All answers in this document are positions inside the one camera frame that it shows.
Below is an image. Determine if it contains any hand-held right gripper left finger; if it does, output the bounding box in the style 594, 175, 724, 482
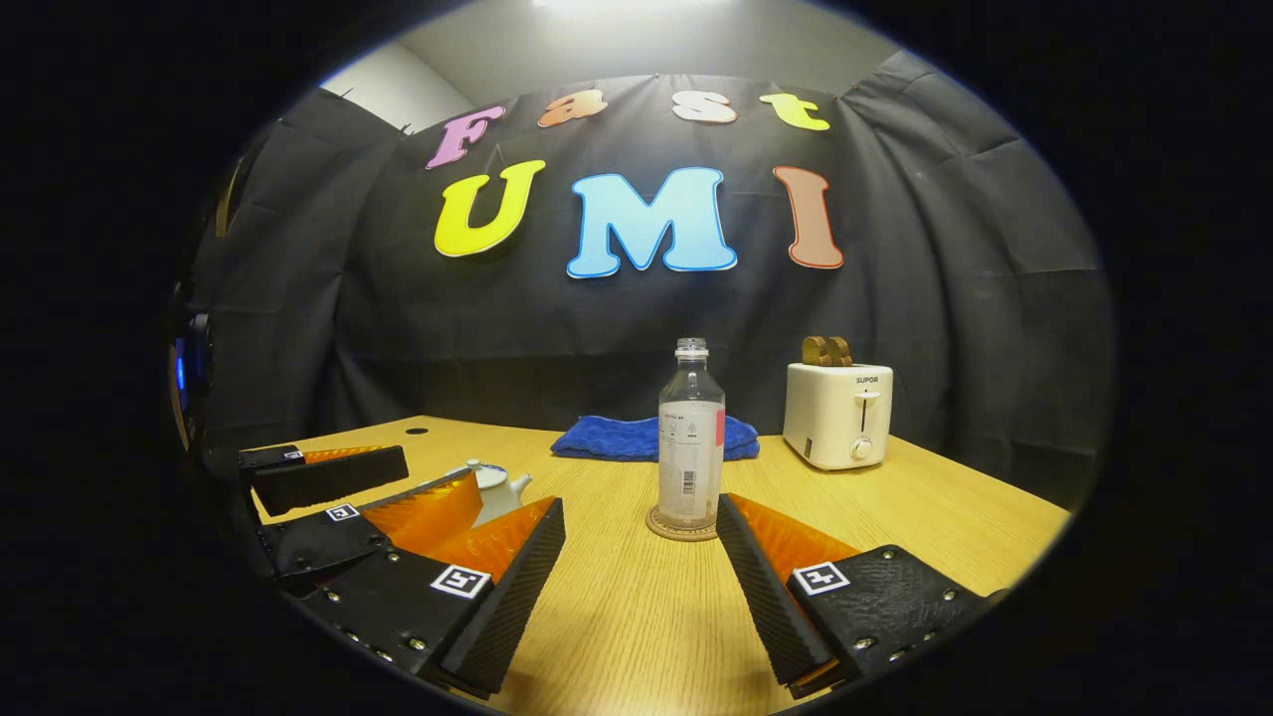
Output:
298, 495, 568, 700

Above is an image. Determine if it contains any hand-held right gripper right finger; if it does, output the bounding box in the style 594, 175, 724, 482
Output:
714, 492, 1010, 702

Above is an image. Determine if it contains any dark device with blue light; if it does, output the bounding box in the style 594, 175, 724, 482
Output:
167, 283, 215, 453

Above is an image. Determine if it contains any round cork coaster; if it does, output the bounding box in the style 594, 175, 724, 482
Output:
645, 505, 719, 543

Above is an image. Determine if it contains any black backdrop cloth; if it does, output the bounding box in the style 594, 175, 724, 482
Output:
189, 50, 1117, 513

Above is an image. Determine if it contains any white toaster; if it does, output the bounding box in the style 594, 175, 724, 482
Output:
782, 362, 894, 471

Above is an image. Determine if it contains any clear plastic water bottle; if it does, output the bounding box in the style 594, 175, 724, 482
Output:
656, 337, 727, 529

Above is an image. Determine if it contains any white ceramic teacup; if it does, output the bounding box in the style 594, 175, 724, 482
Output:
469, 474, 533, 529

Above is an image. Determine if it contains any blue towel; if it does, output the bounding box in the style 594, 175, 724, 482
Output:
550, 414, 761, 463

